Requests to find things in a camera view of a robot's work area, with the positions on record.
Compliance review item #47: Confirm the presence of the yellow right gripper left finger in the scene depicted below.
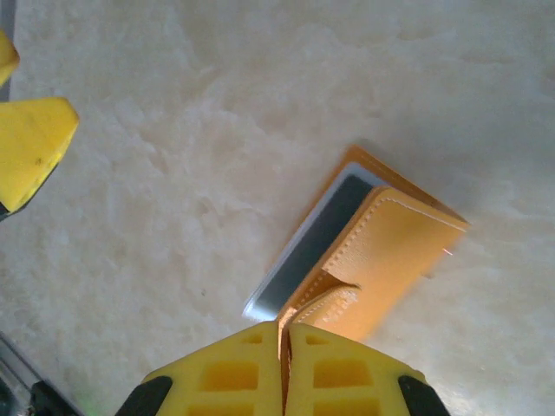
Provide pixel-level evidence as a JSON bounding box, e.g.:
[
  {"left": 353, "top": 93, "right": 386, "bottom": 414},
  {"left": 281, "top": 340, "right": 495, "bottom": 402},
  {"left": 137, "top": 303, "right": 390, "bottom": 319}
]
[{"left": 114, "top": 321, "right": 285, "bottom": 416}]

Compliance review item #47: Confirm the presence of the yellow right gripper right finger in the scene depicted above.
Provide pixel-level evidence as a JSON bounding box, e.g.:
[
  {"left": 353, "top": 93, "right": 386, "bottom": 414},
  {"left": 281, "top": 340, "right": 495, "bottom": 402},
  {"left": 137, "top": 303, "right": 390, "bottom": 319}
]
[{"left": 284, "top": 323, "right": 452, "bottom": 416}]

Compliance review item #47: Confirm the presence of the light grey-blue bank card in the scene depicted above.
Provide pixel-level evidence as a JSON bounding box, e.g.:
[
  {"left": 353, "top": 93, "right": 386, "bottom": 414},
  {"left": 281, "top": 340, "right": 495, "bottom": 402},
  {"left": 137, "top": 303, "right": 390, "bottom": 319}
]
[{"left": 241, "top": 160, "right": 362, "bottom": 322}]

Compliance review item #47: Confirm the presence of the orange-framed blue picture card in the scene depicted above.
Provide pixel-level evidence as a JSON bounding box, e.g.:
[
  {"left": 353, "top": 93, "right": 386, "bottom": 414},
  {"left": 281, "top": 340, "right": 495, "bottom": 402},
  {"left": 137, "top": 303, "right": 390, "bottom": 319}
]
[{"left": 269, "top": 145, "right": 473, "bottom": 344}]

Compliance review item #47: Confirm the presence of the dark blue bank card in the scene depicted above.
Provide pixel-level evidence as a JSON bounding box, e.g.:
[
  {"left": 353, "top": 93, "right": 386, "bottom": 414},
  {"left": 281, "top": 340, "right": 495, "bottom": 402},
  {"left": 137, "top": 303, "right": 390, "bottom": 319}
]
[{"left": 255, "top": 172, "right": 378, "bottom": 313}]

